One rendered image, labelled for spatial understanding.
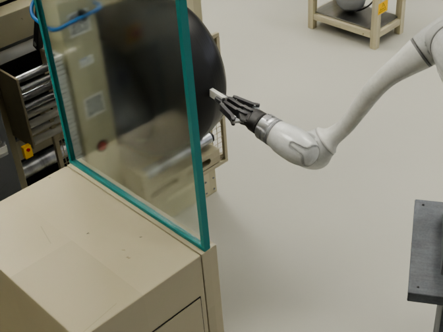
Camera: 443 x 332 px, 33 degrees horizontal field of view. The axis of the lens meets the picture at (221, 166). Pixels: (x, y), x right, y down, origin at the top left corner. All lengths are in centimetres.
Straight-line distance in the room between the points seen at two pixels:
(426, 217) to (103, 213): 136
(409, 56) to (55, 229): 109
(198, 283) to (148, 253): 14
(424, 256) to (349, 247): 102
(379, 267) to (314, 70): 192
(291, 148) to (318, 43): 322
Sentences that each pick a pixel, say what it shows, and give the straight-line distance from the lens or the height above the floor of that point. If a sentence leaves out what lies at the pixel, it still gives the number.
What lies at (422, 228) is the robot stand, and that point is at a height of 65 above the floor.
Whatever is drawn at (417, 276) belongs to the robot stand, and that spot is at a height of 65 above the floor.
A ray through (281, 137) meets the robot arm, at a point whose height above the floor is 118.
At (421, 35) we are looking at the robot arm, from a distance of 223.
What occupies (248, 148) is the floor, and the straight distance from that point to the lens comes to 433.
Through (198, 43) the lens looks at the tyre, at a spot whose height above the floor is 134.
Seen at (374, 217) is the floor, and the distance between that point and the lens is 385.
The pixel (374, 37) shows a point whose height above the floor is 10.
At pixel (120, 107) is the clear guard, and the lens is 177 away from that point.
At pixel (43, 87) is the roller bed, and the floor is 111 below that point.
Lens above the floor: 245
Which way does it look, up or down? 36 degrees down
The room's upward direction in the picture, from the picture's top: 4 degrees counter-clockwise
